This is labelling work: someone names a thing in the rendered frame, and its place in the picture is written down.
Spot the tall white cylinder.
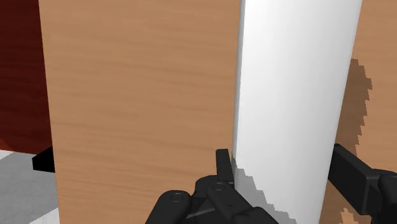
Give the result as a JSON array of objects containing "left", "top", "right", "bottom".
[{"left": 231, "top": 0, "right": 364, "bottom": 224}]

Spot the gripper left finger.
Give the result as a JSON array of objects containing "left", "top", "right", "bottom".
[{"left": 144, "top": 148, "right": 281, "bottom": 224}]

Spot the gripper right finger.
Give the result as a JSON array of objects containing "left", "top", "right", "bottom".
[{"left": 328, "top": 143, "right": 397, "bottom": 224}]

